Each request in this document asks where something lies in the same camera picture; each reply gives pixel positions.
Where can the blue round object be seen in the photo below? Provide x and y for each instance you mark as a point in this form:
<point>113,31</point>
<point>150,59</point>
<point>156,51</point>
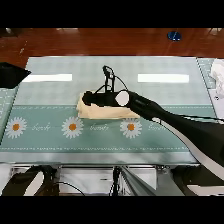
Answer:
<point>174,35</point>

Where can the silver frame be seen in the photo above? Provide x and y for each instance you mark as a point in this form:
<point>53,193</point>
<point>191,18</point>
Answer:
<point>133,181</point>

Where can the white garment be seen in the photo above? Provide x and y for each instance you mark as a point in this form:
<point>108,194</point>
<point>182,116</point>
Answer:
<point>218,78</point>

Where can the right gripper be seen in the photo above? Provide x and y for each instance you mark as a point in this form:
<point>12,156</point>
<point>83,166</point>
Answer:
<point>100,99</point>

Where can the yellow T-shirt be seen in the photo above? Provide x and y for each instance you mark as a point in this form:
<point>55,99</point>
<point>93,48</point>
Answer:
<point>106,112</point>

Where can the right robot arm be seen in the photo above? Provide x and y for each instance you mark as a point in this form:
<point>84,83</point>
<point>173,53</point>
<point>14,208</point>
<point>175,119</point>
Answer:
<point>186,130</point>

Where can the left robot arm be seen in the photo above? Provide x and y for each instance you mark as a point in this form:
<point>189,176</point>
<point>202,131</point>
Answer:
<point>11,75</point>

